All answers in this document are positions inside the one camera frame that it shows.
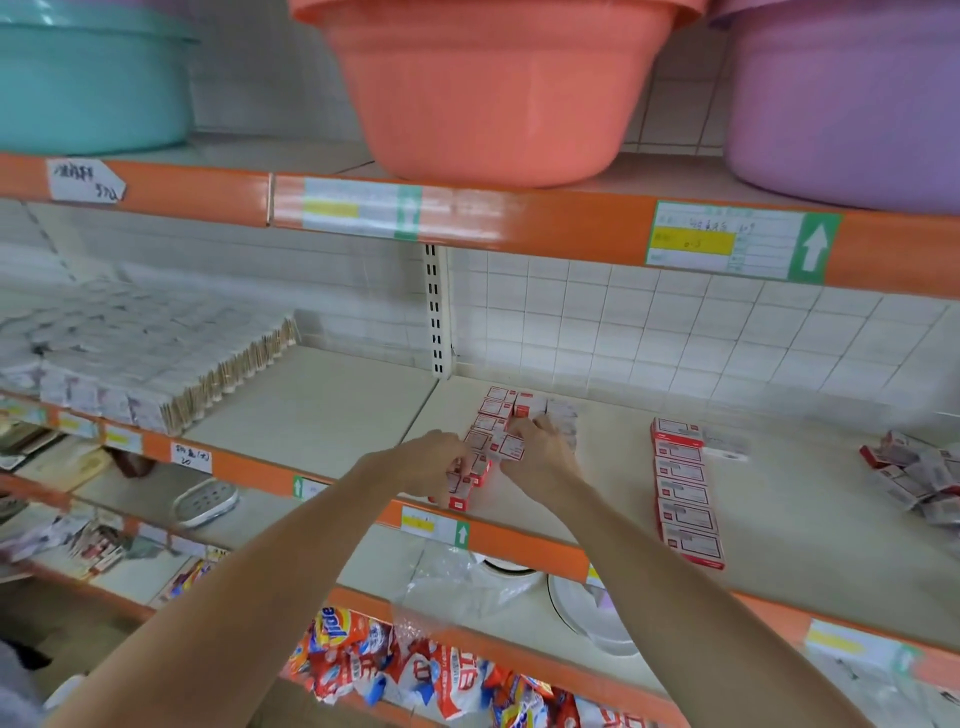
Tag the person's right forearm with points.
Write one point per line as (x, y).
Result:
(705, 615)

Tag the clear plastic bag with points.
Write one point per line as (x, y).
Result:
(450, 578)

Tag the white perforated shelf upright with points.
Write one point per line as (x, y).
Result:
(438, 308)

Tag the white handwritten label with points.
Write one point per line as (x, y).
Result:
(86, 180)
(191, 458)

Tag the large label with green arrow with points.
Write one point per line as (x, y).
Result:
(743, 243)
(360, 209)

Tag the purple plastic basin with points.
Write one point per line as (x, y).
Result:
(855, 105)

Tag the row of beige bundles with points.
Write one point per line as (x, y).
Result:
(135, 360)

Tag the stack of white plates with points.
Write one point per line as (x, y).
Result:
(507, 566)

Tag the teal plastic basin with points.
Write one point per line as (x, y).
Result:
(90, 83)

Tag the pile of small colourful packets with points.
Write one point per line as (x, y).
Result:
(435, 675)

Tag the pile of red white boxes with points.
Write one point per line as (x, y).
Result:
(915, 477)

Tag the person's left hand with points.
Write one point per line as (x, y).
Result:
(420, 465)

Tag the person's right hand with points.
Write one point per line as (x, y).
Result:
(548, 468)

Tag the white shelf with orange edges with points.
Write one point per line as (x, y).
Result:
(315, 413)

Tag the small price label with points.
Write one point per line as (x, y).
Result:
(858, 647)
(594, 576)
(77, 425)
(309, 488)
(122, 438)
(434, 527)

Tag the person's left forearm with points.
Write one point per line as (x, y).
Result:
(225, 615)

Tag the orange plastic basin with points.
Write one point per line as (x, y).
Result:
(495, 90)

